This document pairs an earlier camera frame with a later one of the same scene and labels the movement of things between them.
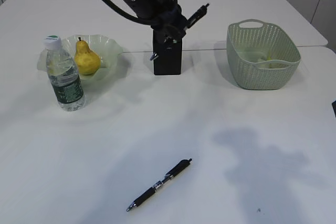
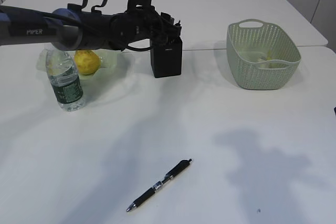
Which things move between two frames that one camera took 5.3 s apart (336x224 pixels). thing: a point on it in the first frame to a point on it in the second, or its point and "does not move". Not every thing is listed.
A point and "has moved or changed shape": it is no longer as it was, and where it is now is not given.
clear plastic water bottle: x=63 y=73 does not move
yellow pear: x=88 y=63 does not move
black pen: x=202 y=10 has moved or changed shape
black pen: x=179 y=168 does not move
